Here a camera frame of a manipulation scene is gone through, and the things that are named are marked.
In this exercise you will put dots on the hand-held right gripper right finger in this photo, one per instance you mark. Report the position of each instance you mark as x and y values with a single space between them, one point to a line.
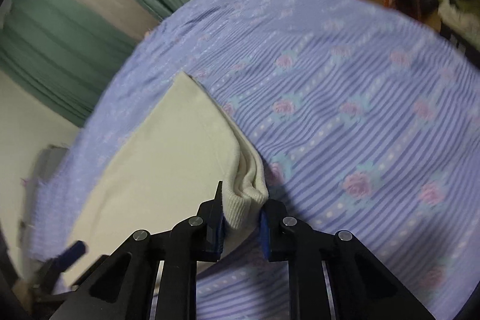
263 230

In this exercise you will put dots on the purple floral blanket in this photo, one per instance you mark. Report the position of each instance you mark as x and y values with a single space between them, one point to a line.
337 98

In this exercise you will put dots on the grey padded headboard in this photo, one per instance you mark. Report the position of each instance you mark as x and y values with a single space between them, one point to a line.
48 166

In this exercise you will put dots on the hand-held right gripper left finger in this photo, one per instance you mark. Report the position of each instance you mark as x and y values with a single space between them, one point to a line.
216 230

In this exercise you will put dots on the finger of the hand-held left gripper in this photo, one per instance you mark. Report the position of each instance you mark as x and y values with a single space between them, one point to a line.
73 252

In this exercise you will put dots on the cream pants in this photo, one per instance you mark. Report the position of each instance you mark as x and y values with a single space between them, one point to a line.
168 162

